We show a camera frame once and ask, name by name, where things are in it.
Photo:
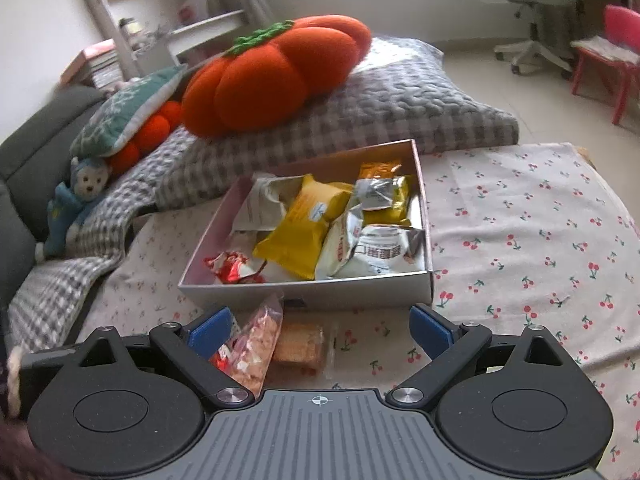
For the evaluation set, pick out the blue monkey plush toy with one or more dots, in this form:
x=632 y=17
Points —
x=75 y=205

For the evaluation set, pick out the mustard silver snack packet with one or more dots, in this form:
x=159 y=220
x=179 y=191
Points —
x=387 y=205

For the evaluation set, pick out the large orange pumpkin plush pillow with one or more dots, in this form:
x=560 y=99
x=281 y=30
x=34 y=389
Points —
x=270 y=80

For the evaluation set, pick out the red pink box on shelf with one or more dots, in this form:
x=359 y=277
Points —
x=194 y=10

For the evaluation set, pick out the cherry print cloth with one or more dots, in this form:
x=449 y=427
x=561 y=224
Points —
x=525 y=260

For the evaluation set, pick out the clear packet brown biscuit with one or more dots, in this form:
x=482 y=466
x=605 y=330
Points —
x=300 y=347

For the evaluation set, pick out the white bookshelf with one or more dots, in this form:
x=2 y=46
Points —
x=150 y=0

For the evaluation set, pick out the pink plastic chair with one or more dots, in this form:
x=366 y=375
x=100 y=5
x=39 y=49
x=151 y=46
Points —
x=622 y=25

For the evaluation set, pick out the pink cardboard box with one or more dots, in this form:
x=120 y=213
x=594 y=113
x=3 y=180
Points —
x=350 y=292

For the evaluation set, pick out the white storage box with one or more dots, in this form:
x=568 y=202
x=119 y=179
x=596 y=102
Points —
x=152 y=57

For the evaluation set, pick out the clear packet of pink snacks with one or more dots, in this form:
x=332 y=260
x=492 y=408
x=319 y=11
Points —
x=255 y=345

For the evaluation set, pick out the orange snack packet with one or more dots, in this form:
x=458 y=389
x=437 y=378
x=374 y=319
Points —
x=380 y=169

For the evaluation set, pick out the red white snack packet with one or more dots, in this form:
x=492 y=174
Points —
x=245 y=270
x=215 y=265

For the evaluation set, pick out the white brown-print snack packet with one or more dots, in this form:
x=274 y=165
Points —
x=387 y=247

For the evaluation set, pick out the white red-print snack packet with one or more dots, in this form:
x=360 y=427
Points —
x=337 y=247

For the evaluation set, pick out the plain white snack packet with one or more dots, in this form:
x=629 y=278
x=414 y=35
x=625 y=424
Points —
x=260 y=205

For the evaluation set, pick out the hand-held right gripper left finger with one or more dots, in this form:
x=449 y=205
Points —
x=212 y=327

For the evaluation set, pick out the dark grey sofa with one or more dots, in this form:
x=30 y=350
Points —
x=35 y=145

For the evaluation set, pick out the stack of books pink cover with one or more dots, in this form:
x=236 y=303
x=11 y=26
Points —
x=92 y=62

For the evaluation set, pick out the person's left forearm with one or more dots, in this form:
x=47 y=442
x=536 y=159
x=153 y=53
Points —
x=15 y=450

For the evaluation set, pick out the yellow snack packet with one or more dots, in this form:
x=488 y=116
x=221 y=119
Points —
x=305 y=220

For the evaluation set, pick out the folded cloth on chair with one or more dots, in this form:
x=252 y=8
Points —
x=605 y=50

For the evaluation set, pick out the small orange pumpkin plush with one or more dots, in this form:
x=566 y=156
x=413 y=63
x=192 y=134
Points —
x=150 y=132

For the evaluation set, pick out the grey checkered blanket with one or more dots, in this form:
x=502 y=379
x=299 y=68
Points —
x=100 y=240

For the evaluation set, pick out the grey checkered quilted mat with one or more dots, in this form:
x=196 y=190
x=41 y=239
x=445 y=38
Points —
x=410 y=105

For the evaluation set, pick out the green white patterned pillow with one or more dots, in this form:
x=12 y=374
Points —
x=120 y=120

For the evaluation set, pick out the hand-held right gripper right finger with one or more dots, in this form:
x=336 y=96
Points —
x=430 y=330

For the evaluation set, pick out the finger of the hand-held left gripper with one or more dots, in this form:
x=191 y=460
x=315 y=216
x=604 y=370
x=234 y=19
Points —
x=45 y=354

